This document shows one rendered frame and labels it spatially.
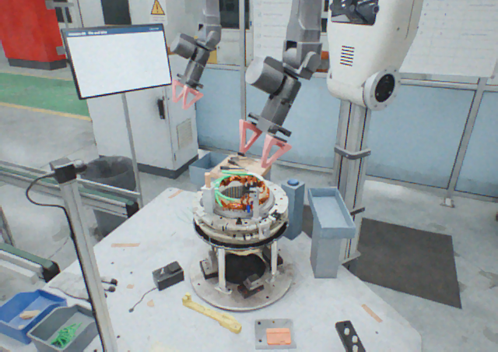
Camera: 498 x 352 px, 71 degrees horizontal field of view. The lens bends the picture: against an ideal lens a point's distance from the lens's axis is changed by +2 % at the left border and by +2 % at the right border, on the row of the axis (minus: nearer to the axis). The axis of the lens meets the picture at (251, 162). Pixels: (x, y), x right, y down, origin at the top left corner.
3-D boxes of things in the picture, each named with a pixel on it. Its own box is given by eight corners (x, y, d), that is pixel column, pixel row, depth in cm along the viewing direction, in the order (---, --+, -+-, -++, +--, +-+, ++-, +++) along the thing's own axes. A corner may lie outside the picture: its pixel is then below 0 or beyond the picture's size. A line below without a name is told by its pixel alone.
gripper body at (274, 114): (268, 131, 75) (284, 99, 73) (245, 117, 82) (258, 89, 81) (289, 139, 78) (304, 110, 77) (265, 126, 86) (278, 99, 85)
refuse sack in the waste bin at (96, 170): (77, 213, 264) (66, 173, 249) (113, 189, 296) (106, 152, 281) (117, 226, 251) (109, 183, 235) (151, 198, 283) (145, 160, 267)
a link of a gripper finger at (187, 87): (177, 107, 113) (189, 80, 112) (170, 102, 119) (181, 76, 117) (195, 114, 117) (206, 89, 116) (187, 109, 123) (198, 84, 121)
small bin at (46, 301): (40, 294, 121) (34, 278, 118) (71, 306, 117) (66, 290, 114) (-6, 332, 108) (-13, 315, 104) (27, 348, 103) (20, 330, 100)
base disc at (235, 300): (168, 291, 121) (168, 289, 121) (217, 227, 154) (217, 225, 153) (276, 325, 109) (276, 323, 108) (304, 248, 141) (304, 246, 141)
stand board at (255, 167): (209, 177, 143) (209, 171, 142) (231, 159, 158) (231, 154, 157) (254, 187, 135) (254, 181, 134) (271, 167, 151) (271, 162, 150)
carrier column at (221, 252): (218, 290, 120) (215, 241, 111) (221, 285, 122) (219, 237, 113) (225, 292, 119) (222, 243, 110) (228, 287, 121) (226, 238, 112)
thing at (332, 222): (345, 294, 121) (356, 227, 109) (314, 294, 121) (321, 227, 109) (329, 247, 144) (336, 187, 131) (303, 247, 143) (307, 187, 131)
